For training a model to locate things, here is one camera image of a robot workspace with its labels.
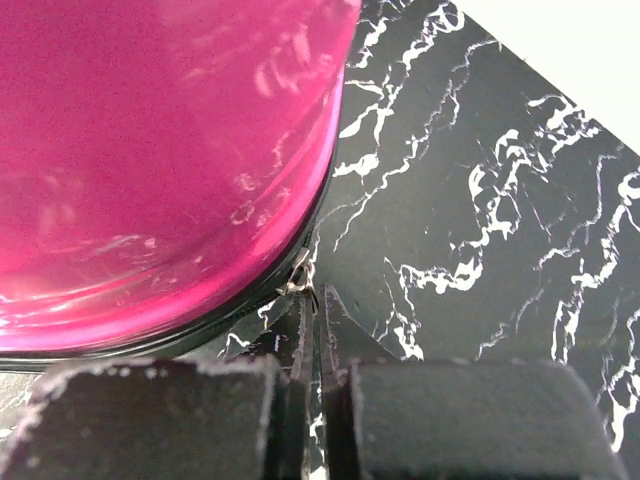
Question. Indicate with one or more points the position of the black marble pattern mat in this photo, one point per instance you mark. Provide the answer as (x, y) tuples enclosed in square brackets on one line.
[(478, 224)]

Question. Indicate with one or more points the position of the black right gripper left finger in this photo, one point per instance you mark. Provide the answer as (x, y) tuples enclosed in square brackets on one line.
[(290, 340)]

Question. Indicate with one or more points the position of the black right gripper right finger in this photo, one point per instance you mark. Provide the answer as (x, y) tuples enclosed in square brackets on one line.
[(342, 341)]

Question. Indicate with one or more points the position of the teal and pink kids suitcase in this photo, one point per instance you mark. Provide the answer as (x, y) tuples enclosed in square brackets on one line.
[(162, 165)]

